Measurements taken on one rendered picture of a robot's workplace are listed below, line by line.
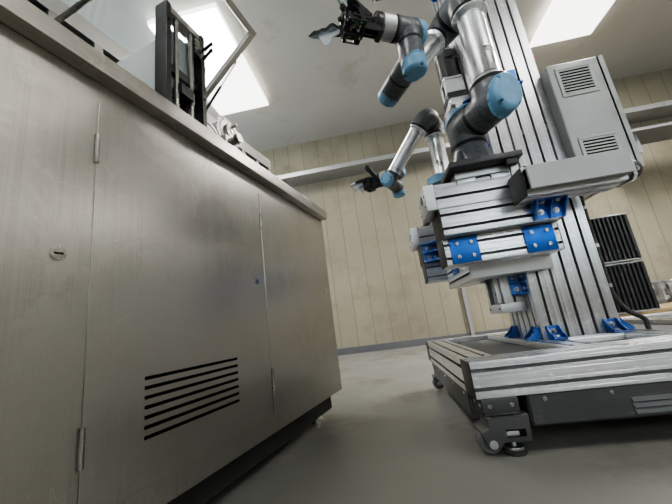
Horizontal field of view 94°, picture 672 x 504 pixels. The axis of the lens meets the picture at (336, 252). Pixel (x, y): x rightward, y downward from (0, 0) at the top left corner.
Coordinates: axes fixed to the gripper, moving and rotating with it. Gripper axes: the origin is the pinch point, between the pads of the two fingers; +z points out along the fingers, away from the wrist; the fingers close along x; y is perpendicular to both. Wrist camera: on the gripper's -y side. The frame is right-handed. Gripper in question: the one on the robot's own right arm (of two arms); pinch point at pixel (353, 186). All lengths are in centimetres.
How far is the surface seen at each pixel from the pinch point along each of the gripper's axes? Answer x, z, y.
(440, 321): 213, 28, 128
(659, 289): 254, -180, 129
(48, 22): -163, -34, 13
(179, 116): -139, -29, 18
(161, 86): -129, -9, -6
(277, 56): 56, 79, -176
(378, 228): 206, 78, -4
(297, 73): 86, 78, -172
